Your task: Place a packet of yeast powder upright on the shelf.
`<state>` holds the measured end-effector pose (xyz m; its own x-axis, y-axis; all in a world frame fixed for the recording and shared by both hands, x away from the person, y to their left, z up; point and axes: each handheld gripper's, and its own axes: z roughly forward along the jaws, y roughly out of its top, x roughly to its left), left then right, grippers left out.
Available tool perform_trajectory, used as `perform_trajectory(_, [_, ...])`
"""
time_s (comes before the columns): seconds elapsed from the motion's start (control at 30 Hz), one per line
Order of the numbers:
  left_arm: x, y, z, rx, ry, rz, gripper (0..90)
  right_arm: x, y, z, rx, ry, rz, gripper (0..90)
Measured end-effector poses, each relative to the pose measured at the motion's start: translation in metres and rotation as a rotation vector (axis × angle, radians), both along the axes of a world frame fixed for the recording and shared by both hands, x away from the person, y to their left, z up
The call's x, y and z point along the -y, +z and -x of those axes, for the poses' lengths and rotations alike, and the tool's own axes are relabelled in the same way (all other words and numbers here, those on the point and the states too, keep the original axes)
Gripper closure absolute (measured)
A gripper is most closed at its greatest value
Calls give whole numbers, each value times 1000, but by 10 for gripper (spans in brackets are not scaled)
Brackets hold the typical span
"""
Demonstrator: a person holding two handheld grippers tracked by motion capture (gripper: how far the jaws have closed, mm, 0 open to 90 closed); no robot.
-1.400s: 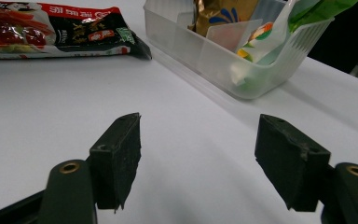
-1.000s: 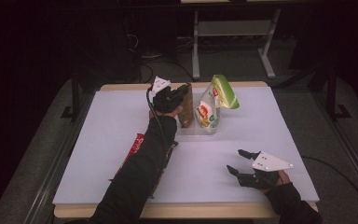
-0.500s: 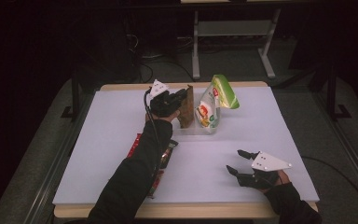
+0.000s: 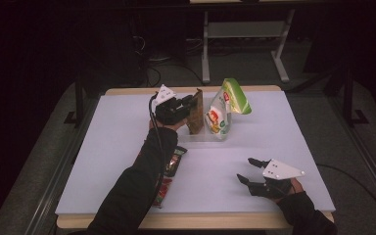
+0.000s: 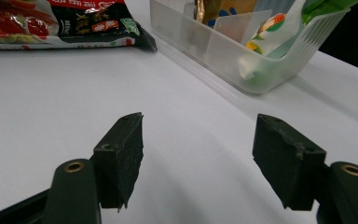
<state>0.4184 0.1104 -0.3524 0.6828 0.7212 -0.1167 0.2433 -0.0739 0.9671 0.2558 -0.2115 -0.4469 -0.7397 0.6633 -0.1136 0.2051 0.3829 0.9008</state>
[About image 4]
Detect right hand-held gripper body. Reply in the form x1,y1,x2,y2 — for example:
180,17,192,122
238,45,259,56
248,159,306,199

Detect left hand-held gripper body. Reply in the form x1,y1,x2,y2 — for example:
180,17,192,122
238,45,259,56
151,83,191,126

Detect gold brown snack packet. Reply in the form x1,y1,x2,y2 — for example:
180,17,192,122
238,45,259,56
187,88,206,135

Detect white and green starch bag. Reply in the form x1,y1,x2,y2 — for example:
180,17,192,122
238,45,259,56
205,77,253,140

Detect clear plastic container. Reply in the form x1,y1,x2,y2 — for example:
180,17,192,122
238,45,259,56
178,97,230,144

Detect person's left hand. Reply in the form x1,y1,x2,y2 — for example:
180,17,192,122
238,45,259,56
148,117,188,132

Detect person's right hand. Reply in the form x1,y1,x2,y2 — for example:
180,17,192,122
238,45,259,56
275,177,306,202

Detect black snack packet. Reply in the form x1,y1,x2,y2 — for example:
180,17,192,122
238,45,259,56
164,145,189,178

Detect red snack packet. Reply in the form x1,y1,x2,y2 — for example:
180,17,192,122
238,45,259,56
151,175,174,209

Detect white metal stand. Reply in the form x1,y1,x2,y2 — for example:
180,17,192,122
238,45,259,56
201,9,297,85

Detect black metal stand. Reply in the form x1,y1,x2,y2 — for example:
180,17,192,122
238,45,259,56
63,73,86,128
341,63,370,127

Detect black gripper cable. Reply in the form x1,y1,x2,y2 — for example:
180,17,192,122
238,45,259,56
148,93,168,201

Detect black floor cables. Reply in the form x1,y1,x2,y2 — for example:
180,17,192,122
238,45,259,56
133,33,207,87

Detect black floor cable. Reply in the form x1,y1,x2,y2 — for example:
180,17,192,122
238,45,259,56
316,162,376,234

